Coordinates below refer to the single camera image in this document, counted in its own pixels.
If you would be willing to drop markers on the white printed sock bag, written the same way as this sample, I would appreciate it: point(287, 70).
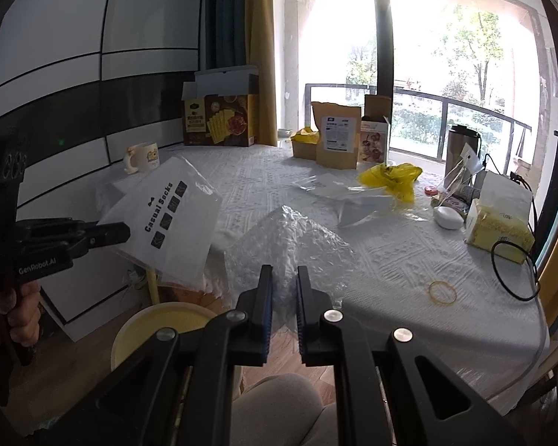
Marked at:
point(167, 223)

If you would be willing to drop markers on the small red cap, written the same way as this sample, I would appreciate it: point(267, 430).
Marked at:
point(431, 190)

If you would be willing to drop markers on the kraft paper pouch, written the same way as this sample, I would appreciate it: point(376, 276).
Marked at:
point(337, 137)

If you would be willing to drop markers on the teal curtain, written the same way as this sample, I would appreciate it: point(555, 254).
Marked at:
point(225, 14)

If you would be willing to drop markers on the clear bag with white tag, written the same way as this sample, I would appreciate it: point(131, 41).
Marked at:
point(465, 158)

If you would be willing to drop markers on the small yellow plastic bag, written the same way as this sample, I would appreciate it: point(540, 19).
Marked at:
point(305, 134)

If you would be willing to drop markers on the steel thermos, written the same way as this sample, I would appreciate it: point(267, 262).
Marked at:
point(460, 148)

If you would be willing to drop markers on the dark window pillar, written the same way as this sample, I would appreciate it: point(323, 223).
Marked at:
point(381, 32)

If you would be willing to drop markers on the brown printed cracker box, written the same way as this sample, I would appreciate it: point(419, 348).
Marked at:
point(218, 121)

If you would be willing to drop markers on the clear plastic bag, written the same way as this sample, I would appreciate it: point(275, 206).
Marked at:
point(330, 183)

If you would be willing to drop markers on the white lace tablecloth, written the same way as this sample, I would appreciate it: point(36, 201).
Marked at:
point(376, 260)

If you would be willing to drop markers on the balcony railing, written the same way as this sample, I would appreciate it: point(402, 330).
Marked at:
point(446, 100)

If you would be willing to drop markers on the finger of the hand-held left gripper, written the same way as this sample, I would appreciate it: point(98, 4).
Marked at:
point(46, 224)
point(107, 233)

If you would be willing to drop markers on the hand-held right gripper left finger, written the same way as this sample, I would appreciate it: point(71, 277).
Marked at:
point(265, 316)

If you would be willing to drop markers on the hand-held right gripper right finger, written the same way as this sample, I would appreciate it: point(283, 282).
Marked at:
point(302, 316)

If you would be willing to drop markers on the bubble wrap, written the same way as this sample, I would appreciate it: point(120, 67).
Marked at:
point(288, 241)

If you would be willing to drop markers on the small cardboard box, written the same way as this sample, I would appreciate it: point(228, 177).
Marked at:
point(304, 149)

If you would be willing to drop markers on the brown printed carton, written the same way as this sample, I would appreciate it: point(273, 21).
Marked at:
point(374, 134)

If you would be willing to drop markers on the rubber band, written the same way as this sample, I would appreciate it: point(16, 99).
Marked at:
point(429, 291)

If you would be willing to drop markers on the yellow tissue box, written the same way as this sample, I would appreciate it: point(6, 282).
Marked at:
point(497, 237)

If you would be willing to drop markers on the white earbud case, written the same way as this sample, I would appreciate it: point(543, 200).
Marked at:
point(448, 217)

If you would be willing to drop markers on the yellow curtain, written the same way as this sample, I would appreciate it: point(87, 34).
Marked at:
point(260, 14)

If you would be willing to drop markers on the yellow table leg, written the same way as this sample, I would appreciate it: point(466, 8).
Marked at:
point(152, 283)

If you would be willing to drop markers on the person's left hand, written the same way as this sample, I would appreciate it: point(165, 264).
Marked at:
point(25, 316)

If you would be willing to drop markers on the yellow plastic bucket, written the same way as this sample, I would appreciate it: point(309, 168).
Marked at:
point(167, 320)

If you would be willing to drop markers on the white cartoon mug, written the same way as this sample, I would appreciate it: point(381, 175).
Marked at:
point(142, 158)

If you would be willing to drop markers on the person's left leg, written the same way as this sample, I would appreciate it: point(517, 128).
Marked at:
point(279, 409)

